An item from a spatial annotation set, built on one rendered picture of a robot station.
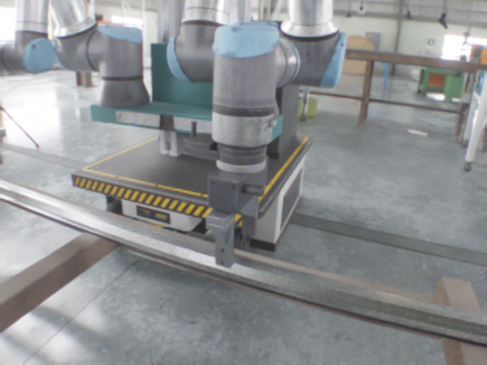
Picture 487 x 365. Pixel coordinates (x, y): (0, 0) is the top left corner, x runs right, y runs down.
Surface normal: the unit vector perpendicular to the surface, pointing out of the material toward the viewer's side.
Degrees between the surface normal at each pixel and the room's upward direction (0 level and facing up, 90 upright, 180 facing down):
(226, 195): 90
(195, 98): 90
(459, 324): 75
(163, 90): 90
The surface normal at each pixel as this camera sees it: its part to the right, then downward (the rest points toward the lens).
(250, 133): 0.27, 0.35
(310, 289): -0.36, 0.06
